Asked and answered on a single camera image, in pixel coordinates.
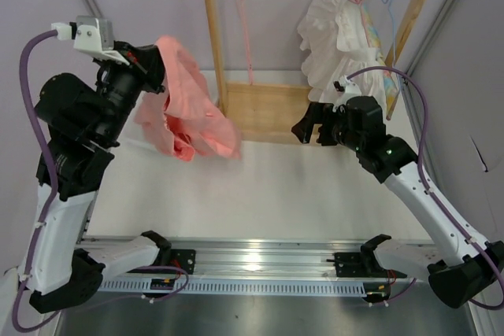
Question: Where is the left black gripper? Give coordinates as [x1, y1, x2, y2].
[95, 40, 172, 144]

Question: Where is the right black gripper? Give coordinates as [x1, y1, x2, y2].
[291, 102, 365, 153]

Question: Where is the pink skirt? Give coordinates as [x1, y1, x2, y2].
[134, 35, 242, 162]

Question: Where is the pink wire hanger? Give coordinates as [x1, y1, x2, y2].
[235, 0, 254, 85]

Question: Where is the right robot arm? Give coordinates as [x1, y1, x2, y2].
[291, 96, 503, 308]

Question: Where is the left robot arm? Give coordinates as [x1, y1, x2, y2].
[20, 42, 195, 314]

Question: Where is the wooden clothes rack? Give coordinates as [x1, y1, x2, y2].
[205, 0, 426, 143]

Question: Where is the white ruffled dress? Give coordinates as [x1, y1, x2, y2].
[297, 0, 379, 103]

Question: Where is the colourful pastel garment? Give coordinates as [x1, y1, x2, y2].
[361, 6, 399, 120]

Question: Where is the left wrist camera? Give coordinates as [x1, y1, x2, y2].
[51, 16, 130, 65]

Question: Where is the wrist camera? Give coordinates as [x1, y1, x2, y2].
[333, 76, 361, 97]
[51, 16, 130, 65]

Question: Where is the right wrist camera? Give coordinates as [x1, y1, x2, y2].
[333, 76, 361, 97]

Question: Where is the aluminium mounting rail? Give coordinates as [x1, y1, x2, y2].
[78, 235, 434, 279]

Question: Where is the white slotted cable duct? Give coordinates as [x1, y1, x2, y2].
[99, 277, 367, 297]

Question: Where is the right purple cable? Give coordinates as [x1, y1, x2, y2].
[346, 65, 504, 309]

